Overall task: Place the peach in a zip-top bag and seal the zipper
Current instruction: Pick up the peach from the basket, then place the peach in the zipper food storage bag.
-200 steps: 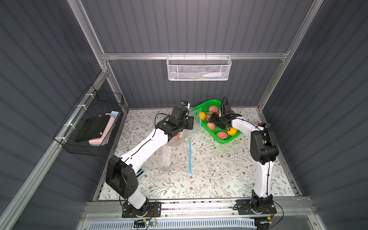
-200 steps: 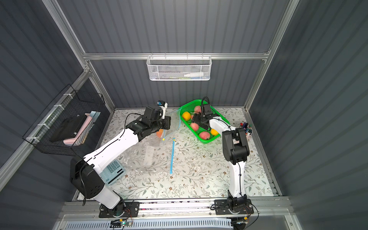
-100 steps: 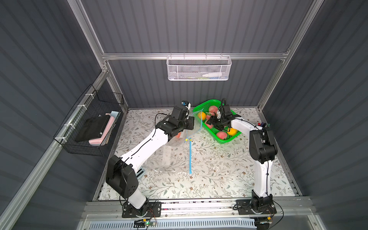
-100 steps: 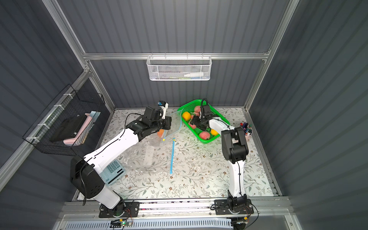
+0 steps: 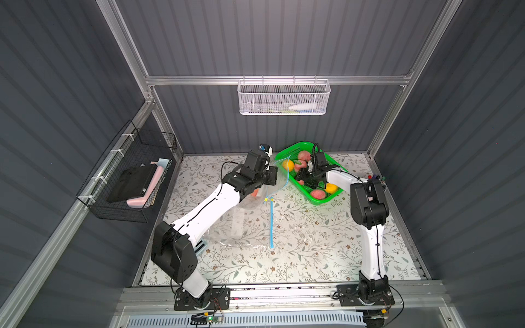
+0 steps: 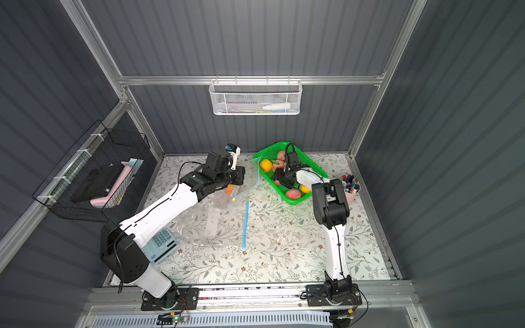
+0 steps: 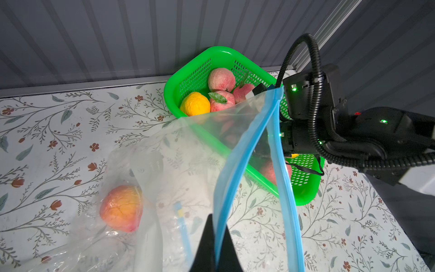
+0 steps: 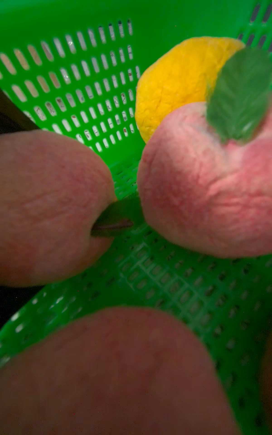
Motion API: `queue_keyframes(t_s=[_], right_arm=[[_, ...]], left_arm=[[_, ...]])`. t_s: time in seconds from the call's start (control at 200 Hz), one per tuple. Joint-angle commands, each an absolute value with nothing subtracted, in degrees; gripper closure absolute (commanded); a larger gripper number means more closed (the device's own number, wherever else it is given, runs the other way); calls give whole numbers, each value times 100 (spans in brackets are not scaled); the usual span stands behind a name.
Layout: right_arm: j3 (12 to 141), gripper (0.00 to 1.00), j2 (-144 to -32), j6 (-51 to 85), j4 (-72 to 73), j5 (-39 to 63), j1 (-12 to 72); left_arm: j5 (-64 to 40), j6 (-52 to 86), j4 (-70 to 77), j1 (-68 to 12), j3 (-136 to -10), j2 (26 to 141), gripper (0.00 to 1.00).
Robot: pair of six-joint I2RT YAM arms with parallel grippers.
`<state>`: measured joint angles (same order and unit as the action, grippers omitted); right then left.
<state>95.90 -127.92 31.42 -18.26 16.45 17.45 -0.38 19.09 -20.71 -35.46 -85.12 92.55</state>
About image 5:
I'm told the pink peach with leaf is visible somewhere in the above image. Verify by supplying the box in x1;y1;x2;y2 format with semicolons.
294;159;308;172

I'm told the clear zip-top bag blue zipper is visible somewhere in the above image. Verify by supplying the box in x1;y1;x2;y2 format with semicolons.
203;160;289;250

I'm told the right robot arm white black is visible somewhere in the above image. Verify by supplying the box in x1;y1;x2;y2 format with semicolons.
295;163;390;305

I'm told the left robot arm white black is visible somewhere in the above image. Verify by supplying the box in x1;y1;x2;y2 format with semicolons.
151;165;278;301

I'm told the pink peach bottom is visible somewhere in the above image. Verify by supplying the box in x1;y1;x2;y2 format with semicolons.
310;189;327;200

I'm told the pink peach top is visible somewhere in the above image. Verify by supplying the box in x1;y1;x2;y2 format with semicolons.
297;150;311;162

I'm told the yellow peach right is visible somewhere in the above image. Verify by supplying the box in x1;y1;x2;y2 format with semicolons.
325;183;339;194

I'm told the yellow peach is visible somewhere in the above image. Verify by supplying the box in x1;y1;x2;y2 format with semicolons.
325;183;339;194
282;159;295;172

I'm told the yellow peach left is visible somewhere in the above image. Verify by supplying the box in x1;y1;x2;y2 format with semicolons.
282;159;295;172

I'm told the green plastic basket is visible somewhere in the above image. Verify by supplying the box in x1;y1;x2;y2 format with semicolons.
276;142;352;206

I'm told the pink pen cup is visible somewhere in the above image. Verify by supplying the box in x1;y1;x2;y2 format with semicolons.
368;174;386;183

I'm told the white tube in basket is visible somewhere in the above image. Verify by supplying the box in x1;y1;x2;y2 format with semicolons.
288;102;317;113

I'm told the teal calculator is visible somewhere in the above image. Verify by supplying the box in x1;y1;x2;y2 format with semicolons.
194;240;208;256

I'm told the black pouch in basket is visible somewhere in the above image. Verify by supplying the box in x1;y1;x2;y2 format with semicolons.
107;164;155;203

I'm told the white wire wall basket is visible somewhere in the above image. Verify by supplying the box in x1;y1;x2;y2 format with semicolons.
237;78;331;116

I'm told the black wire wall basket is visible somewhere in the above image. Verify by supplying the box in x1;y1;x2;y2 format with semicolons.
77;121;178;223

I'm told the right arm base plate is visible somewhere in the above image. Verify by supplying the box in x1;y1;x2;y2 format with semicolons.
332;282;395;308

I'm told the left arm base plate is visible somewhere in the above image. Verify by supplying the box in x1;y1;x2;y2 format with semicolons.
174;287;231;311

